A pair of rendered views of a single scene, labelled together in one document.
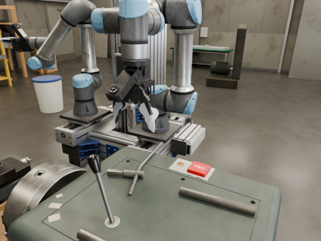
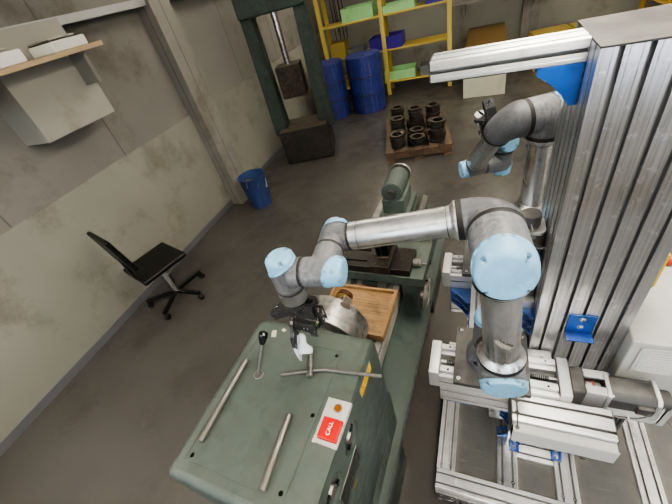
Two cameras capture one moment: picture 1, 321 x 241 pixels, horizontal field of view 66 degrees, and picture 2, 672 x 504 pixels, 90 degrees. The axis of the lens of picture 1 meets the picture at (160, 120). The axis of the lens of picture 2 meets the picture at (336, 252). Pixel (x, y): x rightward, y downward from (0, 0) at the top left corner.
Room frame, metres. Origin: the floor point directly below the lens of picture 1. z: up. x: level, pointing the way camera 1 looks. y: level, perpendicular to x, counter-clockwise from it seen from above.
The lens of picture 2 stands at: (0.87, -0.57, 2.24)
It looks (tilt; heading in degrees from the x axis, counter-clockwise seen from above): 39 degrees down; 93
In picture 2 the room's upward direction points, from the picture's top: 16 degrees counter-clockwise
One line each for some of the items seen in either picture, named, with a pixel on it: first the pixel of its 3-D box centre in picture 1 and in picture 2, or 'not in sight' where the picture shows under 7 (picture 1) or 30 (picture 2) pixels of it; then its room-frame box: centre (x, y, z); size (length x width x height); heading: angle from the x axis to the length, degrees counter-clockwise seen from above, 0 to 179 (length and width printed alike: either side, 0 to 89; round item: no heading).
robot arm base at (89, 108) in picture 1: (85, 104); not in sight; (1.45, 0.47, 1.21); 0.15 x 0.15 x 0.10
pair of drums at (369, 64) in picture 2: not in sight; (348, 85); (1.65, 6.49, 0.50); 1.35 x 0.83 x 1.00; 154
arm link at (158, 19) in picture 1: (143, 21); (324, 267); (0.80, 0.06, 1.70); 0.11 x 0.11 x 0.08; 70
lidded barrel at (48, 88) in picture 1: (49, 93); not in sight; (4.69, 2.19, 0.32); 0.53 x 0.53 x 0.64
